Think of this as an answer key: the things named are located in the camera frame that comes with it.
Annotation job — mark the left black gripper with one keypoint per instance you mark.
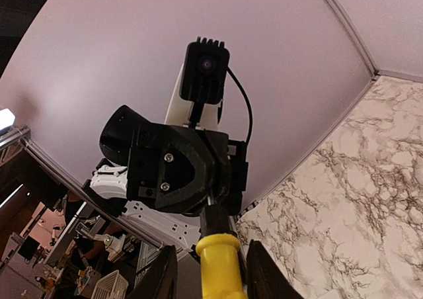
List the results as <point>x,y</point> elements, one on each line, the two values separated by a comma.
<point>173,169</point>

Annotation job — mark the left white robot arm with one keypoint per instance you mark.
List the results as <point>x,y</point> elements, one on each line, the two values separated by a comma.
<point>108,185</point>

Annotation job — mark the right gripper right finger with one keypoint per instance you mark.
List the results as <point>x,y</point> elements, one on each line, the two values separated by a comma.
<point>264,279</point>

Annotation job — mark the left aluminium corner post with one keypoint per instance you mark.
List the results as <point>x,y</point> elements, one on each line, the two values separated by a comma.
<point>309,64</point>

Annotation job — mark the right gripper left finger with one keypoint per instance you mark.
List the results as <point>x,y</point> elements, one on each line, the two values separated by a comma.
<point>160,280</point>

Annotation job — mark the yellow handled screwdriver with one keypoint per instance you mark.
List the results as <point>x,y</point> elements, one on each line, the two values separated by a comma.
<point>218,250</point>

